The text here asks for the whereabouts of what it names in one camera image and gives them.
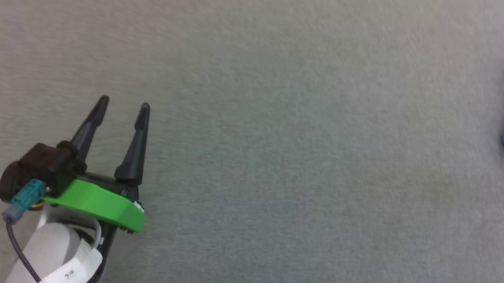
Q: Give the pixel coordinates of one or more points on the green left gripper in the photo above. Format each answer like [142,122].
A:
[103,204]

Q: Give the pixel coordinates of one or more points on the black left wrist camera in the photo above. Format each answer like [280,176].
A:
[30,166]

